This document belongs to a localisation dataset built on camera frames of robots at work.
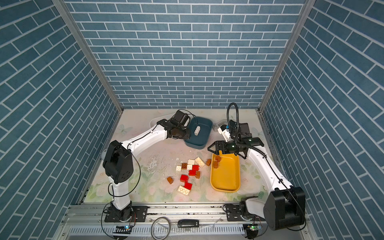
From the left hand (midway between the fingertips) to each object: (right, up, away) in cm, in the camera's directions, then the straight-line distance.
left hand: (189, 134), depth 90 cm
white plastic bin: (-26, +8, +15) cm, 31 cm away
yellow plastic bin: (+22, -25, -4) cm, 34 cm away
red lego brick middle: (-3, -25, -6) cm, 26 cm away
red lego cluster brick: (+2, -22, -4) cm, 23 cm away
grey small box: (+18, +5, +15) cm, 24 cm away
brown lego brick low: (-11, -26, -7) cm, 28 cm away
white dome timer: (-50, -11, -4) cm, 52 cm away
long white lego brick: (+4, +2, +13) cm, 14 cm away
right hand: (+14, -6, -11) cm, 19 cm away
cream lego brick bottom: (-3, -30, -10) cm, 31 cm away
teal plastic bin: (+9, -5, +17) cm, 19 cm away
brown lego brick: (+18, -15, +1) cm, 23 cm away
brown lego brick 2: (+12, -17, +1) cm, 21 cm away
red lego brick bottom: (0, -28, -8) cm, 29 cm away
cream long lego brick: (+6, -17, +1) cm, 18 cm away
